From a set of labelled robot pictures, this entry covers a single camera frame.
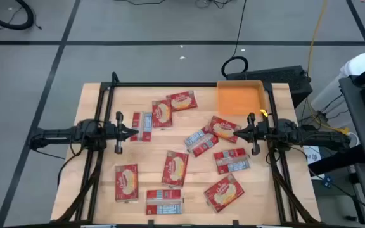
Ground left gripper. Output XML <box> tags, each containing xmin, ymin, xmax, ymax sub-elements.
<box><xmin>105</xmin><ymin>111</ymin><xmax>139</xmax><ymax>155</ymax></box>

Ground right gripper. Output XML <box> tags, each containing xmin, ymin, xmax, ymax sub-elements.
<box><xmin>233</xmin><ymin>112</ymin><xmax>271</xmax><ymax>156</ymax></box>

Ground red popcorn bag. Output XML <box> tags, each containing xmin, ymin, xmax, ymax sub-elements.
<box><xmin>115</xmin><ymin>163</ymin><xmax>139</xmax><ymax>203</ymax></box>
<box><xmin>165</xmin><ymin>90</ymin><xmax>198</xmax><ymax>112</ymax></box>
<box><xmin>207</xmin><ymin>115</ymin><xmax>243</xmax><ymax>144</ymax></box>
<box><xmin>203</xmin><ymin>173</ymin><xmax>245</xmax><ymax>213</ymax></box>
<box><xmin>145</xmin><ymin>189</ymin><xmax>184</xmax><ymax>216</ymax></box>
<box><xmin>131</xmin><ymin>111</ymin><xmax>154</xmax><ymax>143</ymax></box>
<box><xmin>183</xmin><ymin>125</ymin><xmax>220</xmax><ymax>158</ymax></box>
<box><xmin>161</xmin><ymin>149</ymin><xmax>189</xmax><ymax>189</ymax></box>
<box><xmin>151</xmin><ymin>99</ymin><xmax>174</xmax><ymax>129</ymax></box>
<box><xmin>213</xmin><ymin>147</ymin><xmax>252</xmax><ymax>175</ymax></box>

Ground orange plastic basket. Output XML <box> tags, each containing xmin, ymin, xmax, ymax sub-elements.
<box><xmin>216</xmin><ymin>80</ymin><xmax>267</xmax><ymax>117</ymax></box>

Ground black perforated computer case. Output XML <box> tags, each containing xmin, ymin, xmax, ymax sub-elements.
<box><xmin>226</xmin><ymin>65</ymin><xmax>314</xmax><ymax>109</ymax></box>

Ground white paper sheet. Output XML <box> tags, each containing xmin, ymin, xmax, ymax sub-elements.
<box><xmin>304</xmin><ymin>153</ymin><xmax>322</xmax><ymax>166</ymax></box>

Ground black support beam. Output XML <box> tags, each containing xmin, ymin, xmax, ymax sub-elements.
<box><xmin>307</xmin><ymin>144</ymin><xmax>365</xmax><ymax>178</ymax></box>

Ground white tall cylinder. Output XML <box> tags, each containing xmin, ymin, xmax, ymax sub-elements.
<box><xmin>311</xmin><ymin>53</ymin><xmax>365</xmax><ymax>111</ymax></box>

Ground black metal rig frame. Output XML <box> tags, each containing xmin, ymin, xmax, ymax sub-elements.
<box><xmin>51</xmin><ymin>71</ymin><xmax>321</xmax><ymax>228</ymax></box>

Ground black loose cable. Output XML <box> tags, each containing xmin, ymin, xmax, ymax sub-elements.
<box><xmin>56</xmin><ymin>146</ymin><xmax>87</xmax><ymax>188</ymax></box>

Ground black coiled cable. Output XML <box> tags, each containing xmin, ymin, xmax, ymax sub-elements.
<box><xmin>221</xmin><ymin>0</ymin><xmax>249</xmax><ymax>79</ymax></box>

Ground white cable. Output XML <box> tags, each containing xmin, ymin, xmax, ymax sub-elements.
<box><xmin>349</xmin><ymin>131</ymin><xmax>361</xmax><ymax>147</ymax></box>

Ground yellow cable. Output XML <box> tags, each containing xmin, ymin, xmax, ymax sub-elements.
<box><xmin>305</xmin><ymin>0</ymin><xmax>350</xmax><ymax>136</ymax></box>

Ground thin black cable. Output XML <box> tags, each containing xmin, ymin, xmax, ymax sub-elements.
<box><xmin>115</xmin><ymin>0</ymin><xmax>167</xmax><ymax>6</ymax></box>

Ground tangled black cables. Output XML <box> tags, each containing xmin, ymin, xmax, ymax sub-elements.
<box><xmin>195</xmin><ymin>0</ymin><xmax>234</xmax><ymax>10</ymax></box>

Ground black flexible hose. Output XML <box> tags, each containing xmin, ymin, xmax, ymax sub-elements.
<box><xmin>0</xmin><ymin>0</ymin><xmax>35</xmax><ymax>32</ymax></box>

